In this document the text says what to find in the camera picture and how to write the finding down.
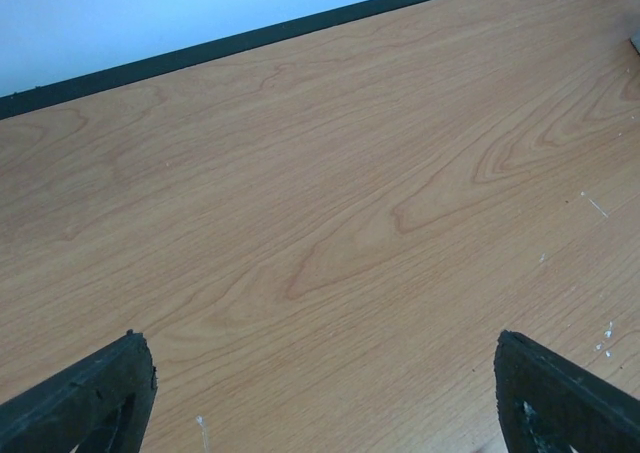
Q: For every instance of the grey glasses case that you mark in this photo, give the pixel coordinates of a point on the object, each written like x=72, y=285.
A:
x=635, y=41

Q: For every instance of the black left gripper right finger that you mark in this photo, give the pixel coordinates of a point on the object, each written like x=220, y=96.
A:
x=547, y=403

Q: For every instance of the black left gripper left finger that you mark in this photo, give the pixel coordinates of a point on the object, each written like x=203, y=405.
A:
x=101, y=403

